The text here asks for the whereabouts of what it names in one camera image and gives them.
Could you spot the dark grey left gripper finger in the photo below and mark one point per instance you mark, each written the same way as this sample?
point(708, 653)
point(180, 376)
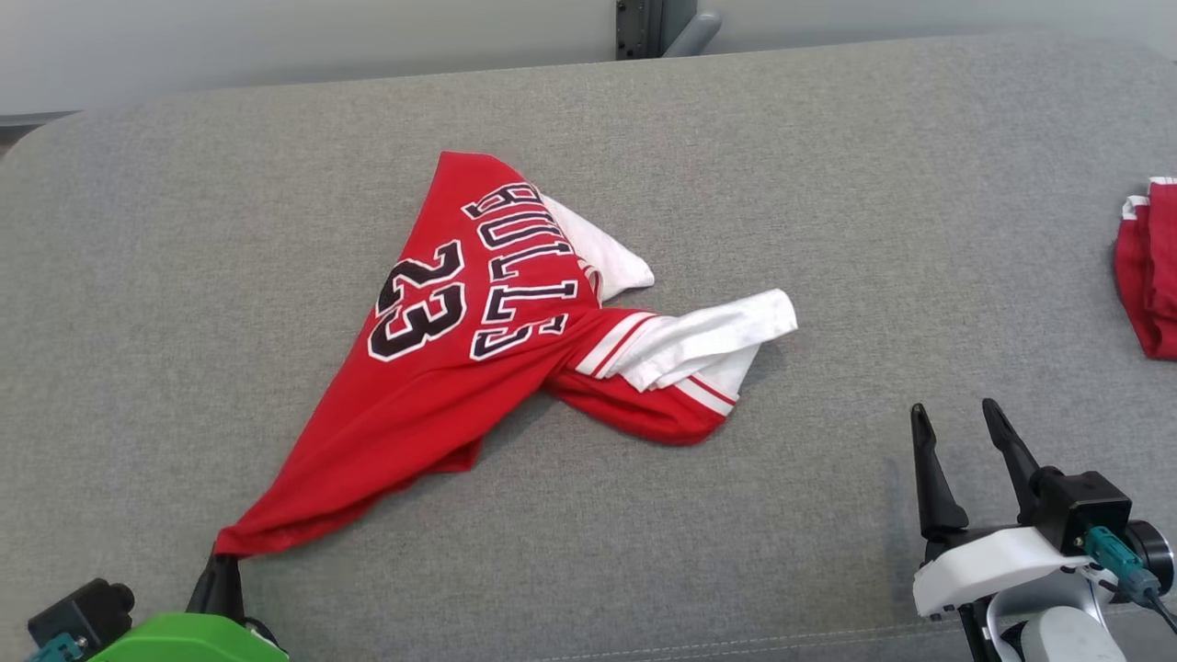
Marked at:
point(234, 593)
point(204, 588)

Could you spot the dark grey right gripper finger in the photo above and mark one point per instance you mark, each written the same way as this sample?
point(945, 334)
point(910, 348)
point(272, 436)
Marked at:
point(938, 496)
point(1016, 460)

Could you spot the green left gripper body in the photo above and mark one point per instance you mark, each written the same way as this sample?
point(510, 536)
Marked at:
point(184, 644)

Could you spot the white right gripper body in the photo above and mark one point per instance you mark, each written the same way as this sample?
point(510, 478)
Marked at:
point(993, 565)

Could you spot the red shorts white waistband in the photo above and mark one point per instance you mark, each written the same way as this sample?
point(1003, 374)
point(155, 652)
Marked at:
point(1154, 276)

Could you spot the red white Bulls jersey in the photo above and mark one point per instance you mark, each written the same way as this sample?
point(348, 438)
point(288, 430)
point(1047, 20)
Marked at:
point(460, 368)

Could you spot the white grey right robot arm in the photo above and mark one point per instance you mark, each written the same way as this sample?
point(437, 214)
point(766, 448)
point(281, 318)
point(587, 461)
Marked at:
point(1067, 639)

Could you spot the grey fabric sofa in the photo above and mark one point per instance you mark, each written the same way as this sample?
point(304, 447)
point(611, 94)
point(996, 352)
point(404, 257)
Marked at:
point(828, 184)

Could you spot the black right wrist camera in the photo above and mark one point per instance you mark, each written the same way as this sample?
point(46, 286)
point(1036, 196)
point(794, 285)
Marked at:
point(1085, 501)

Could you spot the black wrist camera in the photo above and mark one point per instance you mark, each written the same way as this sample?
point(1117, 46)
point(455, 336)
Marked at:
point(87, 611)
point(1085, 501)

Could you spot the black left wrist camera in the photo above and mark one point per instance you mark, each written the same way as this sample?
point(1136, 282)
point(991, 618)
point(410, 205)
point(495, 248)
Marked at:
point(87, 611)

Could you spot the grey metal frame post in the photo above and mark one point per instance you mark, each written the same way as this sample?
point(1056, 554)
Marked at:
point(657, 23)

